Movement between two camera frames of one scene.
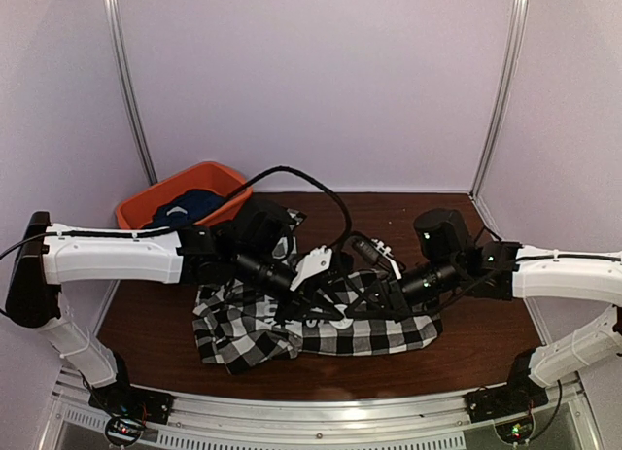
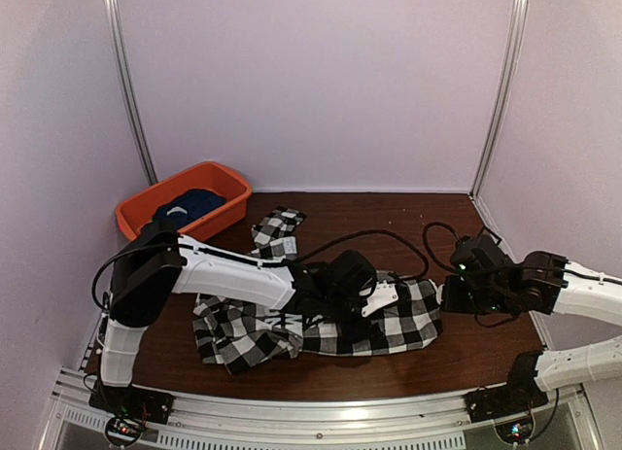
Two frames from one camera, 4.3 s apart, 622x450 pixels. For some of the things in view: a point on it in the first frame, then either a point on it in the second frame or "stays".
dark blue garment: x=186 y=209 stays
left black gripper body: x=302 y=298 -> x=352 y=332
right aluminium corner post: x=521 y=1 stays
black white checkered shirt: x=341 y=313 stays
